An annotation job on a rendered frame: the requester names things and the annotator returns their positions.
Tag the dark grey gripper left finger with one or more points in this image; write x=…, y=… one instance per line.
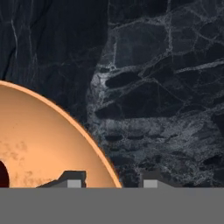
x=73, y=178

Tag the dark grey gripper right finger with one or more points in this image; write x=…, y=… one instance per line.
x=151, y=179

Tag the orange bowl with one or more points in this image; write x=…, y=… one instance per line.
x=43, y=137

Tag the dark red bell pepper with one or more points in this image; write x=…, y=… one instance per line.
x=3, y=175

